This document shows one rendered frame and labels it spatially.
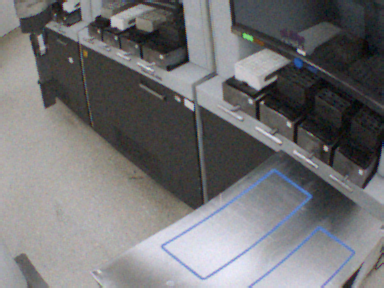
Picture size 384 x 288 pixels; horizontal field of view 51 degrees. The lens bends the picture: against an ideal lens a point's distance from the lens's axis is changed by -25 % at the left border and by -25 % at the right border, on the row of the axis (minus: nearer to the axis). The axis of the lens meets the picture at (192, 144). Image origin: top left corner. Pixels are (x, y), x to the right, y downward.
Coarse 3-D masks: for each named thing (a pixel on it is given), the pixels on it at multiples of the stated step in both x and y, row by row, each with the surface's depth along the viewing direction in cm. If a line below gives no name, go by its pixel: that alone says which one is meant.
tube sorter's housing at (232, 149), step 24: (216, 0) 144; (216, 24) 152; (216, 48) 160; (240, 48) 152; (264, 48) 161; (216, 96) 159; (216, 120) 165; (216, 144) 172; (240, 144) 161; (264, 144) 151; (288, 144) 141; (216, 168) 180; (240, 168) 168; (312, 168) 137; (216, 192) 188; (360, 192) 122
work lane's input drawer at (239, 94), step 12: (228, 84) 151; (240, 84) 149; (276, 84) 150; (228, 96) 153; (240, 96) 149; (252, 96) 145; (264, 96) 147; (228, 108) 151; (240, 108) 152; (252, 108) 147; (240, 120) 147
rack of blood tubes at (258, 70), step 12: (252, 60) 151; (264, 60) 151; (276, 60) 150; (288, 60) 151; (240, 72) 148; (252, 72) 145; (264, 72) 145; (276, 72) 155; (252, 84) 147; (264, 84) 147
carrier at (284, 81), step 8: (280, 72) 142; (280, 80) 141; (288, 80) 138; (280, 88) 143; (288, 88) 140; (296, 88) 137; (304, 88) 135; (288, 96) 142; (296, 96) 139; (304, 96) 136
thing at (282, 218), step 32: (288, 160) 122; (224, 192) 116; (256, 192) 115; (288, 192) 113; (320, 192) 112; (192, 224) 109; (224, 224) 108; (256, 224) 107; (288, 224) 106; (320, 224) 104; (352, 224) 101; (128, 256) 102; (160, 256) 102; (192, 256) 102; (224, 256) 101; (256, 256) 100; (288, 256) 98; (320, 256) 96; (352, 256) 93
